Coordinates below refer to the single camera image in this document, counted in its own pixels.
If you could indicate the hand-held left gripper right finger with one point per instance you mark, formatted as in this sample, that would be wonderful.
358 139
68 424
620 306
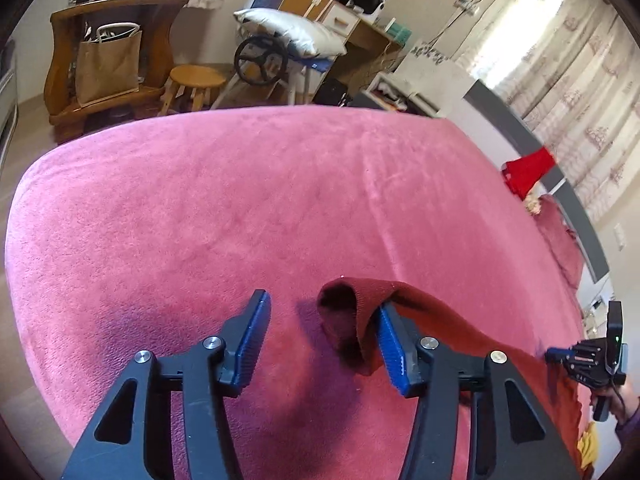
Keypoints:
392 355

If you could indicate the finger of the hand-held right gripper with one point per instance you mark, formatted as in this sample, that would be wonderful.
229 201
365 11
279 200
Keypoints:
557 355

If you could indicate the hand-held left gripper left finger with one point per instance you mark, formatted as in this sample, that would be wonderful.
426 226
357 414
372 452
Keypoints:
252 335

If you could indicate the maroon garment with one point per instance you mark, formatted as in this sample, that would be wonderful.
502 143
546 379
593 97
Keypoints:
450 320

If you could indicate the person's right forearm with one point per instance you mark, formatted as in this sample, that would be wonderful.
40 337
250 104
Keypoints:
631 430

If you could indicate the person's right hand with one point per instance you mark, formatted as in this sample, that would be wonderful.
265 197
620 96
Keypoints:
625 402

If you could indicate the yellow garment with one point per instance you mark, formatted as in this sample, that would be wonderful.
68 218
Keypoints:
589 447

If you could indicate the pink pillow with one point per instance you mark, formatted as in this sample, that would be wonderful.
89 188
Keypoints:
562 240

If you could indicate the pink plush bed blanket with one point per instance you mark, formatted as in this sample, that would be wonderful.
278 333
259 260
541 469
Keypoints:
200 210

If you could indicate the small beige plush item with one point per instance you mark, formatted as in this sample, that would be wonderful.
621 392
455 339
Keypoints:
532 206

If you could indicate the bright red garment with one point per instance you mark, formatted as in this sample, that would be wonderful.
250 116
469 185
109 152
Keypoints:
530 170

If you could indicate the grey bed headboard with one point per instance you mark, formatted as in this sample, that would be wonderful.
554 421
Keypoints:
525 130

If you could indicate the round wooden stool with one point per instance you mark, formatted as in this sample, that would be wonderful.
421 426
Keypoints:
197 76

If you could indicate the patterned headboard window curtain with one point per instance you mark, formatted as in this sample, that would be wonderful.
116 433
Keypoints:
575 85

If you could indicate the black steering wheel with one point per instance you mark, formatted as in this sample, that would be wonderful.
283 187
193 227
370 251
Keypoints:
260 60

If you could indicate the white bedside table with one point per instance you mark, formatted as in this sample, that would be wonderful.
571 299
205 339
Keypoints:
420 70

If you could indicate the brown paper bag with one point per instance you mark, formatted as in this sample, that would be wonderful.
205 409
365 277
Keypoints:
107 70

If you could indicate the silver pillow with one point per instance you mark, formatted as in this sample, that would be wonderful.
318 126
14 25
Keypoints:
290 30

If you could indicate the wooden desk with drawers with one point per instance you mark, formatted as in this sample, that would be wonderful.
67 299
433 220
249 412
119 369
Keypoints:
360 40

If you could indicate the teal box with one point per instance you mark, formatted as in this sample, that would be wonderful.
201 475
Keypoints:
399 30

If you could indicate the wooden cabinet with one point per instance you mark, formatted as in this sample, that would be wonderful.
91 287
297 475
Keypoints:
65 60

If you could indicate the white headset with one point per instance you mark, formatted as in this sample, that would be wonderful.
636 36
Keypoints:
372 2

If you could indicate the white power strip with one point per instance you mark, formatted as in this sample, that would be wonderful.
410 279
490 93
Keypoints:
466 6

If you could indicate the white wall switch panel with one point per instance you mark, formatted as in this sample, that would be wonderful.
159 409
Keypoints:
620 237

